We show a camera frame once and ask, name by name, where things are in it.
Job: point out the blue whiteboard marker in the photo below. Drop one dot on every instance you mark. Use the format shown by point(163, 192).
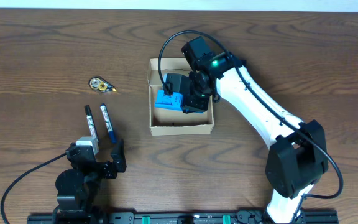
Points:
point(108, 123)

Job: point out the cardboard box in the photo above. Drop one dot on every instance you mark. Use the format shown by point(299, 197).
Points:
point(163, 122)

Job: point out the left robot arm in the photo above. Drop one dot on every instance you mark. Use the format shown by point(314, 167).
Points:
point(77, 187)

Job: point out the blue plastic tool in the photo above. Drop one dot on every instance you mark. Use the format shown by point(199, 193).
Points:
point(166, 101)

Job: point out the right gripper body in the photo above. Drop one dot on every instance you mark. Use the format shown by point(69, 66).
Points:
point(194, 104)

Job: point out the black whiteboard marker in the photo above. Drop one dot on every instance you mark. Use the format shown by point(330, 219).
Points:
point(91, 125)

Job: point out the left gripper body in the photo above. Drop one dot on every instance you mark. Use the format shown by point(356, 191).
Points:
point(101, 167)

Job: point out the black mounting rail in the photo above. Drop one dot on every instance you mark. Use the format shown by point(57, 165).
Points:
point(239, 217)

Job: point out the correction tape dispenser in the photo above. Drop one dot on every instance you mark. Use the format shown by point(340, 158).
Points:
point(98, 83)

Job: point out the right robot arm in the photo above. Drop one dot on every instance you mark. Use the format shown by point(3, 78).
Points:
point(297, 155)

